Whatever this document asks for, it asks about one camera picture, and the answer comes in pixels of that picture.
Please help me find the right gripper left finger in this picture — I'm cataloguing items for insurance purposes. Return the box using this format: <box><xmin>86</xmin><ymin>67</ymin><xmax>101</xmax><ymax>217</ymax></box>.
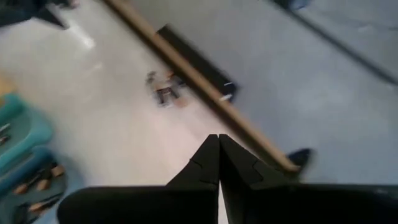
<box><xmin>57</xmin><ymin>133</ymin><xmax>221</xmax><ymax>224</ymax></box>

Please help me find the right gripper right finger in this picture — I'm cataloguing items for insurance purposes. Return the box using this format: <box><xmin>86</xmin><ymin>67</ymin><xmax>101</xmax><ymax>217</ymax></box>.
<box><xmin>219</xmin><ymin>133</ymin><xmax>398</xmax><ymax>224</ymax></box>

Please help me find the blue-grey plastic bin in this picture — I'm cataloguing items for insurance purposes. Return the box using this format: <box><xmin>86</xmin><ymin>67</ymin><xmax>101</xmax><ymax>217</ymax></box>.
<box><xmin>0</xmin><ymin>145</ymin><xmax>86</xmax><ymax>224</ymax></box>

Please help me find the green plastic bin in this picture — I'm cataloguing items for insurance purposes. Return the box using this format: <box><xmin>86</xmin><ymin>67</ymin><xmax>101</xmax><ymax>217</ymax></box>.
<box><xmin>0</xmin><ymin>93</ymin><xmax>54</xmax><ymax>175</ymax></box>

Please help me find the black table foot bar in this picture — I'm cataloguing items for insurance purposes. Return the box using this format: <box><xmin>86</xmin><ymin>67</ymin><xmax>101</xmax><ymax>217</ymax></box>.
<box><xmin>156</xmin><ymin>24</ymin><xmax>239</xmax><ymax>101</ymax></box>

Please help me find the black frame clamp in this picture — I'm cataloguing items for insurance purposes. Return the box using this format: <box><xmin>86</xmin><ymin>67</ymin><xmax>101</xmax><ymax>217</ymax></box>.
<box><xmin>285</xmin><ymin>147</ymin><xmax>313</xmax><ymax>170</ymax></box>

